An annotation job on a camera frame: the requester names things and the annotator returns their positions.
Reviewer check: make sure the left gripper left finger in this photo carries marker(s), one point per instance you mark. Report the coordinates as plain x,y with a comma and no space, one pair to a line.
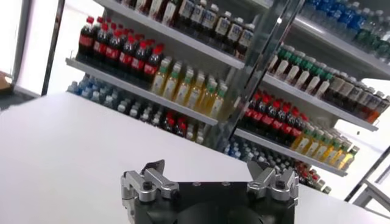
161,181

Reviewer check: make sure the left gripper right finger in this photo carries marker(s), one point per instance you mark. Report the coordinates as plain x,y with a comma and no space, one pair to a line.
263,179

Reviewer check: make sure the blue water bottle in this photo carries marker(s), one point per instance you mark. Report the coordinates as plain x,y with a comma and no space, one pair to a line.
73,88
237,153
228,149
84,92

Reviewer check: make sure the small red cap cola bottle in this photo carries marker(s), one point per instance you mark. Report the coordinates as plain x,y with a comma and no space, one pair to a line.
300,171
181,128
169,123
308,176

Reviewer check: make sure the small dark drink bottle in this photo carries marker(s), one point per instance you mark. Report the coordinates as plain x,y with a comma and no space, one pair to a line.
145,117
156,121
134,112
122,107

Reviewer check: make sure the grey drinks shelf unit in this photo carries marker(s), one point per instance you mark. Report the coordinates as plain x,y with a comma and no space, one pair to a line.
304,96
122,82

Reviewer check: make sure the green tinted water bottle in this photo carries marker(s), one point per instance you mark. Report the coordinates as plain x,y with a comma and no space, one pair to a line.
96,97
108,102

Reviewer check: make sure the green cap dark tea bottle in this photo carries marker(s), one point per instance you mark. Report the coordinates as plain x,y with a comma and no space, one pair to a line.
169,12
313,85
323,89
282,67
156,6
141,3
303,79
273,62
293,74

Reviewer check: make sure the beige label dark drink bottle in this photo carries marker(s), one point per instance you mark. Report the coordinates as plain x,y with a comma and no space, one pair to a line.
345,89
335,85

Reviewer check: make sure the white cap blue label bottle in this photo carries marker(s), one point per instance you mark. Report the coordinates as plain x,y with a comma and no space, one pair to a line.
235,33
210,19
246,39
223,26
186,10
198,15

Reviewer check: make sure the brown cardboard box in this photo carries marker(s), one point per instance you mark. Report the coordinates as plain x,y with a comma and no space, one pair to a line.
4,82

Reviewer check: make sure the dark window frame post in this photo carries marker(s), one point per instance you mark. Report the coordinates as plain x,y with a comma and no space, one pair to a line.
367,175
54,45

